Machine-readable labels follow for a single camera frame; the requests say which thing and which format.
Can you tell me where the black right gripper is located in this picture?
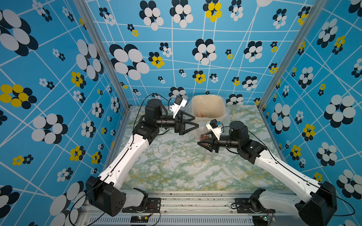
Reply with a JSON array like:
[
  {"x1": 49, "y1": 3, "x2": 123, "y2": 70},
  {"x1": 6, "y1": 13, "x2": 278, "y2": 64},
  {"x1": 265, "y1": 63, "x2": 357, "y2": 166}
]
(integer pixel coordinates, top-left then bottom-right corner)
[{"x1": 198, "y1": 131, "x2": 240, "y2": 153}]

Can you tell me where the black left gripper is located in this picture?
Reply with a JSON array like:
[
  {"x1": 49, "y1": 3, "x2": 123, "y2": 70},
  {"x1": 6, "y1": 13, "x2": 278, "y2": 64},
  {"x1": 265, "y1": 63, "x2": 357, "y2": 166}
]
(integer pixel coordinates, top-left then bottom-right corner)
[{"x1": 156, "y1": 110, "x2": 199, "y2": 136}]

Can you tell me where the clear jar with dried flowers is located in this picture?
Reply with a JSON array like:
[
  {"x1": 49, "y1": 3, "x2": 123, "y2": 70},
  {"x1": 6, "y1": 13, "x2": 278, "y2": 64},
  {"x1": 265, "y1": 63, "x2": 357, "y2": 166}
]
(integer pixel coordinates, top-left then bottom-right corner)
[{"x1": 203, "y1": 150, "x2": 214, "y2": 164}]

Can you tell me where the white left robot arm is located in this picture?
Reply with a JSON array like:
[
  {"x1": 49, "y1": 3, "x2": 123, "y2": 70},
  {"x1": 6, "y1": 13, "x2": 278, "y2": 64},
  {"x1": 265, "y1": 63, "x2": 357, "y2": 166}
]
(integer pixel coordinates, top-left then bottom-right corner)
[{"x1": 86, "y1": 96, "x2": 199, "y2": 217}]

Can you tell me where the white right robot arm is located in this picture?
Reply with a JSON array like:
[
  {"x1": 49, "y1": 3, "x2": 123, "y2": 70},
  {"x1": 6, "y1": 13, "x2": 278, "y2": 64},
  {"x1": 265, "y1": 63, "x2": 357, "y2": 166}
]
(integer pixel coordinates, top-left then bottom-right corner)
[{"x1": 198, "y1": 120, "x2": 337, "y2": 226}]

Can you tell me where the clear plastic bin liner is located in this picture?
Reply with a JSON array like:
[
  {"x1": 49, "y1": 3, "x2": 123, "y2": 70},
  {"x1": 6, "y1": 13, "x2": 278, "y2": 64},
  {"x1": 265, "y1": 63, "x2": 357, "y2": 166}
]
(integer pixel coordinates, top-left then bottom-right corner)
[{"x1": 186, "y1": 95, "x2": 231, "y2": 136}]

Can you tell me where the cream plastic trash bin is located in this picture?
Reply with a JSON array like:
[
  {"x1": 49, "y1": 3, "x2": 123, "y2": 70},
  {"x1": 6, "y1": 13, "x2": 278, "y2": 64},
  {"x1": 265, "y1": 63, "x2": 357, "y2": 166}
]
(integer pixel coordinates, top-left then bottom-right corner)
[{"x1": 191, "y1": 94, "x2": 227, "y2": 128}]

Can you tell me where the right green circuit board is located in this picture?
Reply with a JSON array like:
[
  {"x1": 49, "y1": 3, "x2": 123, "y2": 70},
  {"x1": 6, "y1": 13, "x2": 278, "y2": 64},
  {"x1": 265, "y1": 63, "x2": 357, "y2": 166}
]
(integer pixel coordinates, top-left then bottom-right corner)
[{"x1": 253, "y1": 216, "x2": 272, "y2": 226}]

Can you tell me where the green circuit board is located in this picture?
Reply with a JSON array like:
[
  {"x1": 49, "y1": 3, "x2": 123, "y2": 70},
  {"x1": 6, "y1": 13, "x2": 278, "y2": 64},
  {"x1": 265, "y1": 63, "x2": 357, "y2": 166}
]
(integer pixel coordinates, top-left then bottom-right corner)
[
  {"x1": 253, "y1": 216, "x2": 272, "y2": 226},
  {"x1": 130, "y1": 216, "x2": 150, "y2": 224}
]

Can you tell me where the left green circuit board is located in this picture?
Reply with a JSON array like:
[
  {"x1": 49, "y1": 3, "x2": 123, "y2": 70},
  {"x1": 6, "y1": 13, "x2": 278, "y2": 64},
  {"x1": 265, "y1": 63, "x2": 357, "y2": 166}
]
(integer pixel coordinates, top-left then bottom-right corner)
[{"x1": 130, "y1": 216, "x2": 150, "y2": 224}]

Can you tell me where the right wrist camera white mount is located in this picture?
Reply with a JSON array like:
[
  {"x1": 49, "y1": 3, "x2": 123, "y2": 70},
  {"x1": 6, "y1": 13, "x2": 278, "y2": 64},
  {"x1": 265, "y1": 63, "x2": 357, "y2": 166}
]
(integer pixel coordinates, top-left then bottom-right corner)
[{"x1": 206, "y1": 119, "x2": 222, "y2": 140}]

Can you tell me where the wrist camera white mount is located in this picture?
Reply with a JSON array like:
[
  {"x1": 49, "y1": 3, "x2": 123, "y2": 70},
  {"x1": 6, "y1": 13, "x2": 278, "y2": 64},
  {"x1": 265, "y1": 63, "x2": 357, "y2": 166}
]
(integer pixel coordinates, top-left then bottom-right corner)
[
  {"x1": 206, "y1": 119, "x2": 222, "y2": 140},
  {"x1": 169, "y1": 96, "x2": 187, "y2": 119}
]

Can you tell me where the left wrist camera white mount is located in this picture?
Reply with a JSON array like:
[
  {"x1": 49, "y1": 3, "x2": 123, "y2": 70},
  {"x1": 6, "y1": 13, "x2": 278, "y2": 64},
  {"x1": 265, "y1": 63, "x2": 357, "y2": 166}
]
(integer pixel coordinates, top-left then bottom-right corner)
[{"x1": 169, "y1": 96, "x2": 187, "y2": 119}]

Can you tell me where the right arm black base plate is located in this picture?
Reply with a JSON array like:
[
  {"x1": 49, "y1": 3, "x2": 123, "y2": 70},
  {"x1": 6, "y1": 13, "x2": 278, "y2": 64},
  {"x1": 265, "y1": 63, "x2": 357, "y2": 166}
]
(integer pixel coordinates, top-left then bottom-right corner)
[{"x1": 231, "y1": 198, "x2": 276, "y2": 215}]

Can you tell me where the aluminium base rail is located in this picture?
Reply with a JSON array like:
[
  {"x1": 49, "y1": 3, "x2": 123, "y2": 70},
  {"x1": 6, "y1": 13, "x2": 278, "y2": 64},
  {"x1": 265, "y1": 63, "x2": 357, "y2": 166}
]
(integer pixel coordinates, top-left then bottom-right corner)
[{"x1": 76, "y1": 191, "x2": 306, "y2": 226}]

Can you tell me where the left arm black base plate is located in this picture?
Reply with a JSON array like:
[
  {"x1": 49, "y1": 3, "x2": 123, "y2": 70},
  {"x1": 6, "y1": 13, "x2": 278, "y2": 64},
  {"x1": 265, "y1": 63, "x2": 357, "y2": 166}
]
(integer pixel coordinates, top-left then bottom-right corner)
[{"x1": 122, "y1": 198, "x2": 161, "y2": 213}]

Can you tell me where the aluminium frame post left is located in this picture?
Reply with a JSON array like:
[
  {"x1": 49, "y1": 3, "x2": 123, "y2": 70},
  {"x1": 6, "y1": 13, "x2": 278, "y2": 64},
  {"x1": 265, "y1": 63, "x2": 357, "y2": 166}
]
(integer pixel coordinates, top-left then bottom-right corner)
[{"x1": 74, "y1": 0, "x2": 130, "y2": 112}]

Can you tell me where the aluminium frame post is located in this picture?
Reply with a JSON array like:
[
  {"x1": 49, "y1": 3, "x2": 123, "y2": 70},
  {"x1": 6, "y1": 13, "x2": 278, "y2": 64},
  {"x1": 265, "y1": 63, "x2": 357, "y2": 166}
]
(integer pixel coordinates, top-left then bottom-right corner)
[
  {"x1": 258, "y1": 0, "x2": 328, "y2": 113},
  {"x1": 74, "y1": 0, "x2": 130, "y2": 112}
]

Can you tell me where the aluminium frame post right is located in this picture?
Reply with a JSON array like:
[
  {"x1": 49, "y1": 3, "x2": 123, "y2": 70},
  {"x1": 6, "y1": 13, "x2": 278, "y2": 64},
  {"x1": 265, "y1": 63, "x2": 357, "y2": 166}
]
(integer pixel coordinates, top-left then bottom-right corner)
[{"x1": 258, "y1": 0, "x2": 328, "y2": 113}]

